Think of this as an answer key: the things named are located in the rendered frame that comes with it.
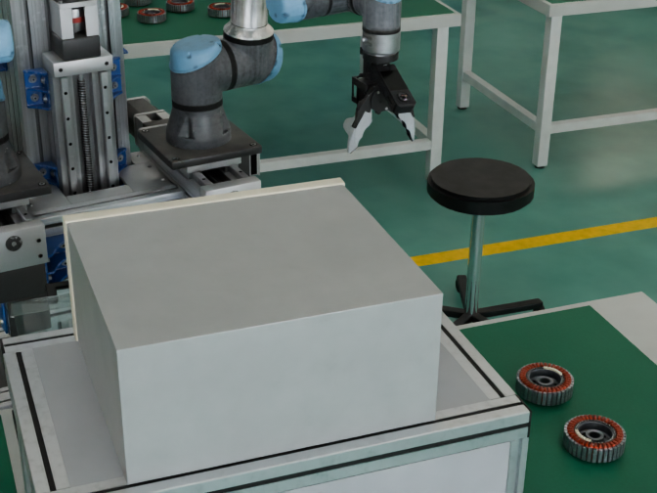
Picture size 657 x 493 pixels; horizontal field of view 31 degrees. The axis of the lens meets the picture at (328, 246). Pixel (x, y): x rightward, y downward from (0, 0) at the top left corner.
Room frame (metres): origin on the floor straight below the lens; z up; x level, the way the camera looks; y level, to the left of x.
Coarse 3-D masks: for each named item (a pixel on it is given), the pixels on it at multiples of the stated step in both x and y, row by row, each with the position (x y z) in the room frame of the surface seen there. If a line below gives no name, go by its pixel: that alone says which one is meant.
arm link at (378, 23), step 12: (360, 0) 2.27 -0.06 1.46; (372, 0) 2.24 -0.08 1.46; (384, 0) 2.24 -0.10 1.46; (396, 0) 2.25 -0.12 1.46; (360, 12) 2.28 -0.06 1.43; (372, 12) 2.24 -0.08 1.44; (384, 12) 2.24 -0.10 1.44; (396, 12) 2.25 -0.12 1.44; (372, 24) 2.24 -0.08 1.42; (384, 24) 2.24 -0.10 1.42; (396, 24) 2.25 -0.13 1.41
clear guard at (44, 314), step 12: (24, 300) 1.77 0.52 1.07; (36, 300) 1.77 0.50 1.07; (48, 300) 1.77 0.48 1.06; (60, 300) 1.77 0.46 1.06; (12, 312) 1.79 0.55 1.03; (24, 312) 1.73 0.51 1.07; (36, 312) 1.73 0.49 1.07; (48, 312) 1.73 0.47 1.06; (60, 312) 1.73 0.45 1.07; (24, 324) 1.69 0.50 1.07; (36, 324) 1.70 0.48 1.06; (48, 324) 1.70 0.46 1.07; (60, 324) 1.70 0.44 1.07; (72, 324) 1.70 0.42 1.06
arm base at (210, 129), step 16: (176, 112) 2.56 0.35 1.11; (192, 112) 2.54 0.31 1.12; (208, 112) 2.55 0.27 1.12; (224, 112) 2.59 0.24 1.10; (176, 128) 2.54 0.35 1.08; (192, 128) 2.53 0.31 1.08; (208, 128) 2.54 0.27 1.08; (224, 128) 2.59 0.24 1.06; (176, 144) 2.54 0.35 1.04; (192, 144) 2.52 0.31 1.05; (208, 144) 2.53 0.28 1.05; (224, 144) 2.56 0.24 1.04
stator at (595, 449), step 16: (576, 416) 1.86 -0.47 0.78; (592, 416) 1.85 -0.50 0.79; (576, 432) 1.80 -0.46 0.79; (592, 432) 1.82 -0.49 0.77; (608, 432) 1.82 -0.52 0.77; (624, 432) 1.80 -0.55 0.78; (576, 448) 1.77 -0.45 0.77; (592, 448) 1.76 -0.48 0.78; (608, 448) 1.76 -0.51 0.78; (624, 448) 1.78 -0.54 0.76
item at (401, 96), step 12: (372, 72) 2.26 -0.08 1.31; (384, 72) 2.24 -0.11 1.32; (396, 72) 2.25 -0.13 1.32; (384, 84) 2.22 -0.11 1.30; (396, 84) 2.22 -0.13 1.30; (384, 96) 2.21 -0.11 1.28; (396, 96) 2.19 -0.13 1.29; (408, 96) 2.20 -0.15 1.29; (396, 108) 2.17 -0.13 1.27; (408, 108) 2.18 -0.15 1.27
